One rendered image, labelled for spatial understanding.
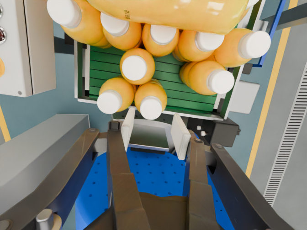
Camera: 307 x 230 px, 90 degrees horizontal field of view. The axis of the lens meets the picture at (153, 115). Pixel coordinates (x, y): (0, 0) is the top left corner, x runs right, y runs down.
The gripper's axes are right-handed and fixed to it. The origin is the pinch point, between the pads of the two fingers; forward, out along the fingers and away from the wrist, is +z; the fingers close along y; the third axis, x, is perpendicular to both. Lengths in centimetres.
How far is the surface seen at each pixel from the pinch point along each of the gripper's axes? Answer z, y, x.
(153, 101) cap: 8.3, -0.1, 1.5
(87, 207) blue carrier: 2.3, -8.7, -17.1
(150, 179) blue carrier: 10.5, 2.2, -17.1
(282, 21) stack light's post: 33, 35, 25
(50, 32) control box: 18.8, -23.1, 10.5
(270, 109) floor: 120, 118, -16
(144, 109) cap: 8.4, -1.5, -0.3
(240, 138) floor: 120, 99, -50
